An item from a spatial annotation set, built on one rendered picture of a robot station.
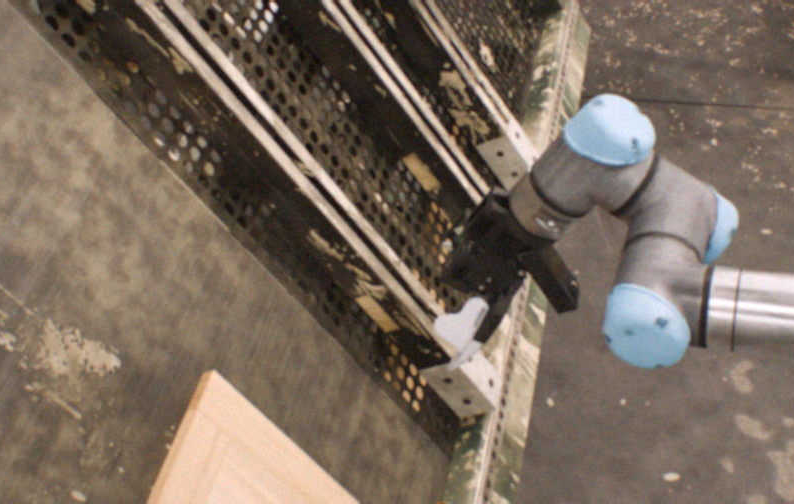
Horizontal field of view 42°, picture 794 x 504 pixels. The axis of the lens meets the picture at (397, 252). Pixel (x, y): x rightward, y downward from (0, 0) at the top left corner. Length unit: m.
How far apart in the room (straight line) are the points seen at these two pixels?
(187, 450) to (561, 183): 0.50
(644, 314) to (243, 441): 0.54
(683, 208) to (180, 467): 0.60
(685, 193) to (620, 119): 0.10
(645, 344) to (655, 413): 1.89
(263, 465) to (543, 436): 1.54
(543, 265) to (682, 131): 2.56
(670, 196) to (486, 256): 0.21
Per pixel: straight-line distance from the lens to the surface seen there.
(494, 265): 1.10
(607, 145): 0.98
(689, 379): 2.91
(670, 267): 0.95
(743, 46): 4.10
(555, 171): 1.02
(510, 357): 1.74
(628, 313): 0.92
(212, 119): 1.32
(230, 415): 1.24
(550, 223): 1.04
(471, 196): 1.73
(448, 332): 1.14
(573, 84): 2.37
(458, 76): 1.86
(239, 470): 1.24
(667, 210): 1.01
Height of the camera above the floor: 2.26
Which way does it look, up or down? 47 degrees down
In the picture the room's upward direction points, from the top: straight up
